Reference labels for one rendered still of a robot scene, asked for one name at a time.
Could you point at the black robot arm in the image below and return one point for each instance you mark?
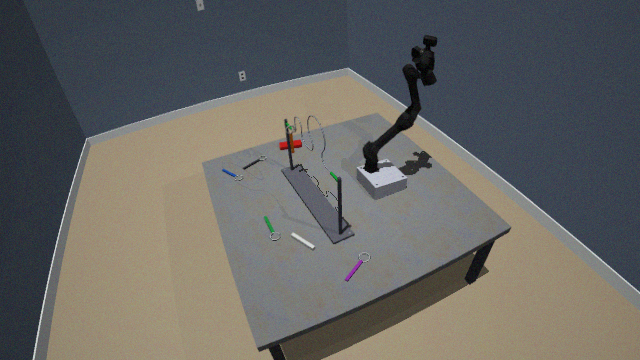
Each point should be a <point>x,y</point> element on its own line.
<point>407,118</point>

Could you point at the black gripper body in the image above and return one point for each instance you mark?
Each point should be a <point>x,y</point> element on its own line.
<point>429,41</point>

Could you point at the purple handle with grey ring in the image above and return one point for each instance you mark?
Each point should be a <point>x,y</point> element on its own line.
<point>356,267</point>

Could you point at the white flat bar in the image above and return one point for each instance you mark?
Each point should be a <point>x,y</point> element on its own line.
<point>303,241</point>

